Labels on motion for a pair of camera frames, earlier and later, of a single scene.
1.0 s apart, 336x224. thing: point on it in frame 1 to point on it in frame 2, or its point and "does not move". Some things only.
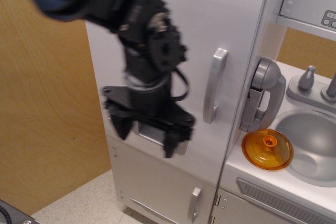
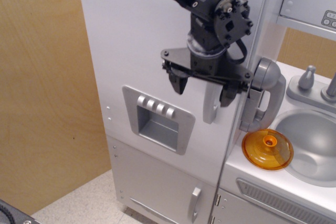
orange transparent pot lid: (268, 149) does not move
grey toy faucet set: (304, 91) does not move
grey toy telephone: (268, 76) does not move
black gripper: (155, 108) to (221, 68)
